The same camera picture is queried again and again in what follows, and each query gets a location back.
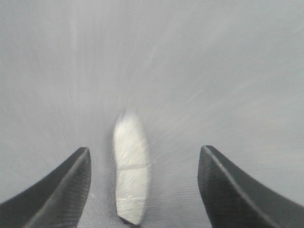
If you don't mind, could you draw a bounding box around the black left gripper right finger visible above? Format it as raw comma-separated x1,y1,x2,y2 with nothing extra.
198,145,304,228

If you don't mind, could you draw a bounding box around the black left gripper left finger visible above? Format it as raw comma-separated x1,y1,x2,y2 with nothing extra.
0,147,91,228

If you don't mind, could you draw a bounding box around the brake pad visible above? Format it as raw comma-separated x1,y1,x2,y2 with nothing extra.
113,111,151,226

